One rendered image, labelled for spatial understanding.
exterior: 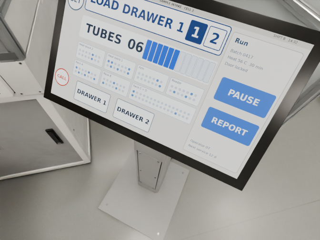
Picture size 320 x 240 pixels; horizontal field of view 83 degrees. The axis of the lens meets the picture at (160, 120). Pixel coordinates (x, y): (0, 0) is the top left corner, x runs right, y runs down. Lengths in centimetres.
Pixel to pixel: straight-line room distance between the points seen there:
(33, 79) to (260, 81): 68
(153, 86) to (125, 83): 6
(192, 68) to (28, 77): 56
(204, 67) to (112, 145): 123
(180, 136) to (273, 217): 129
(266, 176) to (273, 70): 136
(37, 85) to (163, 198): 98
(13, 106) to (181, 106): 70
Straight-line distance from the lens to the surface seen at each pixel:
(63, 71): 50
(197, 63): 37
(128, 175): 136
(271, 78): 38
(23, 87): 80
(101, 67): 43
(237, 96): 37
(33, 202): 153
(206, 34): 37
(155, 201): 132
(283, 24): 39
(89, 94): 46
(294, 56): 39
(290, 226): 166
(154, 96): 38
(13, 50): 70
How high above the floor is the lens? 134
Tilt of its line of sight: 56 degrees down
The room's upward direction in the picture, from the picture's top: 8 degrees clockwise
